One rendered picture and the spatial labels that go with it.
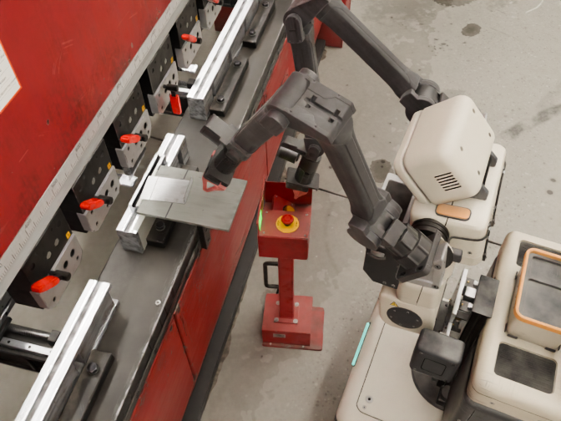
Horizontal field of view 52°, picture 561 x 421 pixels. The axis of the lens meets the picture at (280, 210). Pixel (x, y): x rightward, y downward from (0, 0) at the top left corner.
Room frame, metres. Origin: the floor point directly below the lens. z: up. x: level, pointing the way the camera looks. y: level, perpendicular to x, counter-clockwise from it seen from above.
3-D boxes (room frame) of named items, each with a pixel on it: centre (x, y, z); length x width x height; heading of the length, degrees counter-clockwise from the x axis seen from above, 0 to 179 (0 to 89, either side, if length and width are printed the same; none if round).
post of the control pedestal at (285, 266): (1.15, -0.02, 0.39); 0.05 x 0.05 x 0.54; 84
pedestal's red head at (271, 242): (1.15, -0.02, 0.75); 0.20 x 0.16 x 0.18; 174
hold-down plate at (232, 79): (1.64, 0.17, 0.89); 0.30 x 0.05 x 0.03; 165
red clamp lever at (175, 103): (1.21, 0.28, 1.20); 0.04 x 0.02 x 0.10; 75
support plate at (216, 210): (1.04, 0.24, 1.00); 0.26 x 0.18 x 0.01; 75
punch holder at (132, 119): (1.05, 0.39, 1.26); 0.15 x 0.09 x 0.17; 165
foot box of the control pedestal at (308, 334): (1.14, -0.05, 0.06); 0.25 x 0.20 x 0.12; 84
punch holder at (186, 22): (1.44, 0.28, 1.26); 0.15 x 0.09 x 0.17; 165
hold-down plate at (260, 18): (2.03, 0.07, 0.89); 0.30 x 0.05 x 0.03; 165
